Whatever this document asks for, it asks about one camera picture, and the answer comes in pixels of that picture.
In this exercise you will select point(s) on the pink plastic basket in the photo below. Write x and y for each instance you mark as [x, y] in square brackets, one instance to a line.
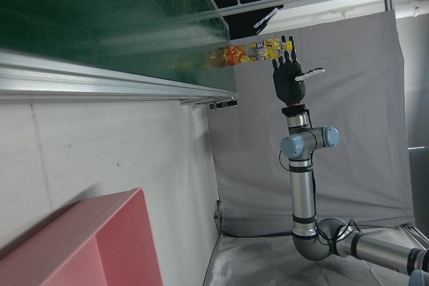
[117, 249]

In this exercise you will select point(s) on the right UR5e robot arm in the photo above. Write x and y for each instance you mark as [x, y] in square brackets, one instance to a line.
[301, 192]

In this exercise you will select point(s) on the orange juice bottle yellow cap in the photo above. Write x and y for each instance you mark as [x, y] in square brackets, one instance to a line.
[241, 54]

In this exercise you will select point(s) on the green belt conveyor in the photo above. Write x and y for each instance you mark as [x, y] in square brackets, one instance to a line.
[100, 14]

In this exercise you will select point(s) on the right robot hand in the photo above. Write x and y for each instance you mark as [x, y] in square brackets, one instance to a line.
[288, 81]

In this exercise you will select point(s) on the grey fabric curtain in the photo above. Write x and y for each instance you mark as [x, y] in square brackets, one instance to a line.
[352, 115]

